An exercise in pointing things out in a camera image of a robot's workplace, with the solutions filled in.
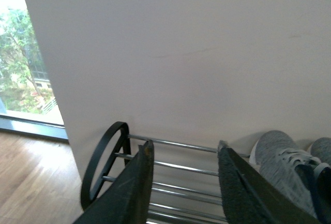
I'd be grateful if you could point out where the grey sneaker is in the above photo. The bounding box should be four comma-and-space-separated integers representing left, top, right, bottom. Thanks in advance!
308, 137, 330, 223
249, 130, 321, 219

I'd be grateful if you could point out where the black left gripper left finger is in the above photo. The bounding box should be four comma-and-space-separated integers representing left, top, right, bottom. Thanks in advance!
75, 140, 154, 223

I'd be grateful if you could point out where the black metal shoe rack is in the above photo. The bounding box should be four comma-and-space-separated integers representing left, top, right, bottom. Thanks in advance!
80, 121, 251, 224

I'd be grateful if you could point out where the dark window frame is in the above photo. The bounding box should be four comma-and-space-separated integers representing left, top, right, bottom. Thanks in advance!
1, 114, 69, 143

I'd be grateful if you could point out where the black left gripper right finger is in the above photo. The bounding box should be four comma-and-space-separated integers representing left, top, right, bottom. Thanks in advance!
217, 141, 319, 223

